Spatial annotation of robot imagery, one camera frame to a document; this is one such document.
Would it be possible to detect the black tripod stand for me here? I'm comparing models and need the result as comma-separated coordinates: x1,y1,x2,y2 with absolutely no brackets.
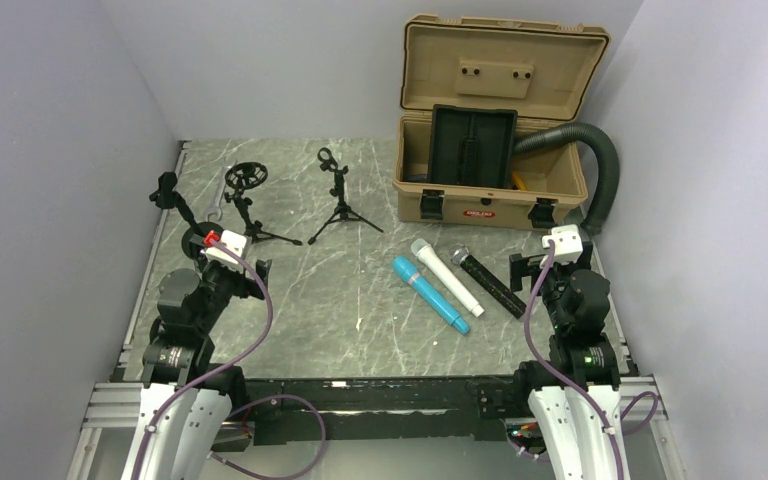
224,162,302,246
307,147,384,245

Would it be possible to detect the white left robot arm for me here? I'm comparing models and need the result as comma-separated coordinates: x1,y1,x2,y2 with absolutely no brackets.
122,260,264,479

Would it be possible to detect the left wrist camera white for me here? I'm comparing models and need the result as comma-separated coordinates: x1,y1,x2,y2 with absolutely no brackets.
202,230,251,271

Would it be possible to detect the cyan microphone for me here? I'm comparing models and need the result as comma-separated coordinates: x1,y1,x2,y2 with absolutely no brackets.
392,256,470,335

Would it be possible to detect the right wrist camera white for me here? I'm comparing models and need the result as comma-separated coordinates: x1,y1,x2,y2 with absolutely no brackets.
541,224,584,265

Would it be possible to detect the black microphone silver grille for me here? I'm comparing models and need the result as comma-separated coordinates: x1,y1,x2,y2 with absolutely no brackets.
451,245,527,319

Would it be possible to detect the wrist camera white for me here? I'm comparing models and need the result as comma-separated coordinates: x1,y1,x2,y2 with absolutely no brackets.
202,230,251,271
541,224,584,265

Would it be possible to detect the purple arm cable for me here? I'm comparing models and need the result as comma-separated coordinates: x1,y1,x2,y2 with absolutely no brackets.
506,241,661,480
128,241,327,480

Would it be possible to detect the silver open-end wrench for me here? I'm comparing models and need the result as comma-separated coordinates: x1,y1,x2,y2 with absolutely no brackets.
203,163,234,222

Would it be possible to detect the yellow handled screwdriver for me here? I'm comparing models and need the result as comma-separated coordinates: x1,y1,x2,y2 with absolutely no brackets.
511,172,528,191

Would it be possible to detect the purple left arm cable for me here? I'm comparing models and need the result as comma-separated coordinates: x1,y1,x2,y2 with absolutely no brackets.
128,241,327,480

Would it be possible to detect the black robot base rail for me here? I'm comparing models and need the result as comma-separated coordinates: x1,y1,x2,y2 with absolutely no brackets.
216,375,533,451

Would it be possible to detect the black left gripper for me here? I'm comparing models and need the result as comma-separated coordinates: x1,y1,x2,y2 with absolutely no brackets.
189,236,270,333

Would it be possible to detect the black round base mic stand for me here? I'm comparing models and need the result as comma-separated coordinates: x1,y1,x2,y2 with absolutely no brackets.
149,171,223,259

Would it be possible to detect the black tool tray insert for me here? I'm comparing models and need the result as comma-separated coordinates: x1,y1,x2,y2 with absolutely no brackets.
427,104,518,189

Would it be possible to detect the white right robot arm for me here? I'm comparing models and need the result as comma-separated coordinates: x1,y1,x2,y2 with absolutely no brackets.
509,254,630,479

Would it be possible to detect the white microphone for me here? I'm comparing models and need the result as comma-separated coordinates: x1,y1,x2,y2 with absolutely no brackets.
411,238,485,317

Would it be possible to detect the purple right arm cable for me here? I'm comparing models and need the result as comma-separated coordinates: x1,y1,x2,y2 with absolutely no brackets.
506,241,661,480

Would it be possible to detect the tan plastic toolbox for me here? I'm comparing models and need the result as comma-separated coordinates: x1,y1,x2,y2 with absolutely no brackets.
393,14,611,230

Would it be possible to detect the black corrugated hose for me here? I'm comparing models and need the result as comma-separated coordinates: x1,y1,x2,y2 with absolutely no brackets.
513,121,621,236

